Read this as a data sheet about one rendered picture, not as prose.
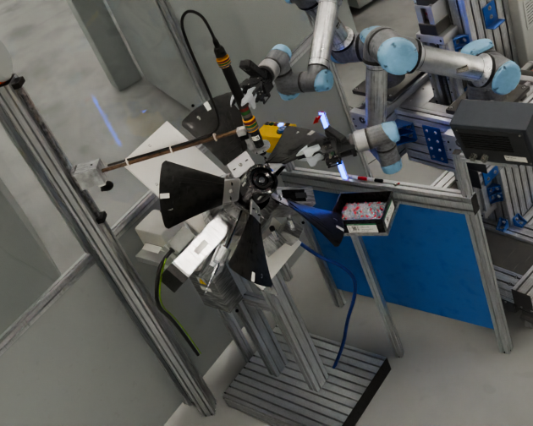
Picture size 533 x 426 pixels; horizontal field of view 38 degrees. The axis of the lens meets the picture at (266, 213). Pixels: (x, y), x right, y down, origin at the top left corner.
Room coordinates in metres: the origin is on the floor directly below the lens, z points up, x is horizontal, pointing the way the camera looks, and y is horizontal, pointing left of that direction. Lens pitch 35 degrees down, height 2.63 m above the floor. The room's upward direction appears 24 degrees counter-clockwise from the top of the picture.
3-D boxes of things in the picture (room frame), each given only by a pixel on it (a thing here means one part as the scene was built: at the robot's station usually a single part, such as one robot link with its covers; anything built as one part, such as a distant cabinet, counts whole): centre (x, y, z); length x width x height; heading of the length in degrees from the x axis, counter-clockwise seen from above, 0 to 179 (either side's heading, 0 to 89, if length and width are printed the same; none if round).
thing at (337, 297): (2.81, -0.15, 0.39); 0.04 x 0.04 x 0.78; 39
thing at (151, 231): (2.66, 0.44, 0.91); 0.17 x 0.16 x 0.11; 39
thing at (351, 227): (2.32, -0.33, 0.84); 0.22 x 0.17 x 0.07; 54
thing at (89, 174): (2.50, 0.53, 1.37); 0.10 x 0.07 x 0.08; 74
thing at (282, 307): (2.33, 0.10, 0.45); 0.09 x 0.04 x 0.91; 129
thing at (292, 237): (2.31, -0.05, 0.91); 0.12 x 0.08 x 0.12; 39
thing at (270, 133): (2.78, -0.17, 1.02); 0.16 x 0.10 x 0.11; 39
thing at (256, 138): (2.33, -0.08, 1.48); 0.04 x 0.04 x 0.46
